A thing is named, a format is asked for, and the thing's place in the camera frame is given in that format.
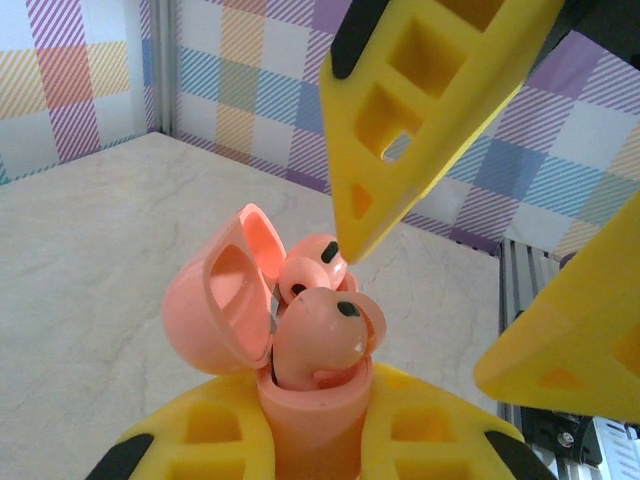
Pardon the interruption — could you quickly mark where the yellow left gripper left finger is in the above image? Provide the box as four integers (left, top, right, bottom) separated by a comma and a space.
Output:
87, 374, 276, 480

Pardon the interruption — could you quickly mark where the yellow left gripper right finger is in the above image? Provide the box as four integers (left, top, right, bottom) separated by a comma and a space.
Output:
359, 362, 559, 480

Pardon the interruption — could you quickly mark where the pink earbud charging case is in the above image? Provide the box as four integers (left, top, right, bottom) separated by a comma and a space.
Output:
162, 203, 389, 480

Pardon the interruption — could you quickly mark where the aluminium frame post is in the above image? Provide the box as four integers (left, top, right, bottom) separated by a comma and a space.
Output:
153, 0, 180, 137

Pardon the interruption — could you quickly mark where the long aluminium base rail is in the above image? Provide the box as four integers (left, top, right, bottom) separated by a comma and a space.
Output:
496, 235, 640, 480

